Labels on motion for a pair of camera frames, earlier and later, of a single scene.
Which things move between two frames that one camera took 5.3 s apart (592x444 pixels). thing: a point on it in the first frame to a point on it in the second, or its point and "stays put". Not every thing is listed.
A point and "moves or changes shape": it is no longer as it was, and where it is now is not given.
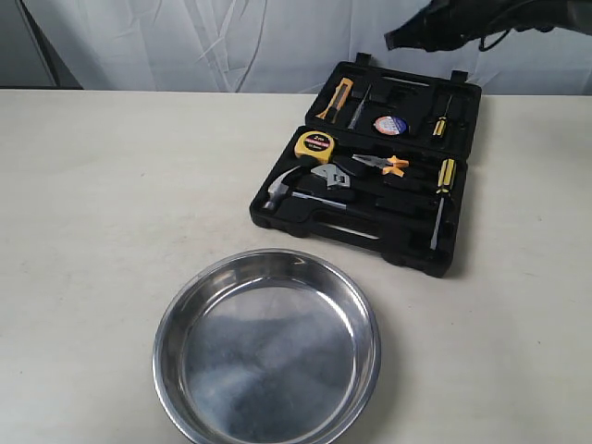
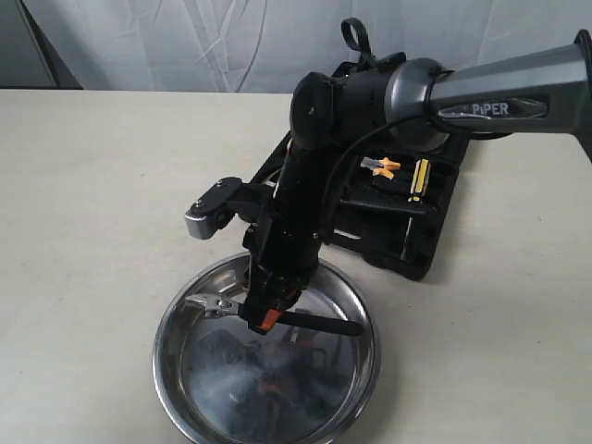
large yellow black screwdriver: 446,178 to 418,189
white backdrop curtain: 257,45 stays put
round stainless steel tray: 265,347 stays put
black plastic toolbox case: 380,166 moves or changes shape
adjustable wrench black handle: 332,175 to 316,323
